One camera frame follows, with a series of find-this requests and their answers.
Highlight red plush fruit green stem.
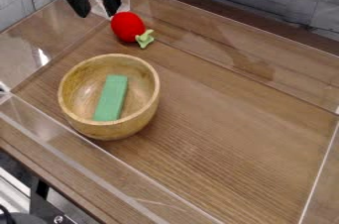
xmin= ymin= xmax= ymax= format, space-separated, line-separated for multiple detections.
xmin=110 ymin=12 xmax=154 ymax=49

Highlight light wooden bowl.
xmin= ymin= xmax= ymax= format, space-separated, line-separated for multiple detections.
xmin=57 ymin=54 xmax=160 ymax=141

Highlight green rectangular block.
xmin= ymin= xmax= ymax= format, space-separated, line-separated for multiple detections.
xmin=92 ymin=75 xmax=128 ymax=121

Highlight clear acrylic tray walls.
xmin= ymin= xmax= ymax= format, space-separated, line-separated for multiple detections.
xmin=0 ymin=0 xmax=339 ymax=224

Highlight black table leg frame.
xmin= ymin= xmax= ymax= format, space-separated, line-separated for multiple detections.
xmin=29 ymin=178 xmax=89 ymax=224

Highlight black cable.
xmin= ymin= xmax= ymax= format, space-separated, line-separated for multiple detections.
xmin=0 ymin=203 xmax=17 ymax=224

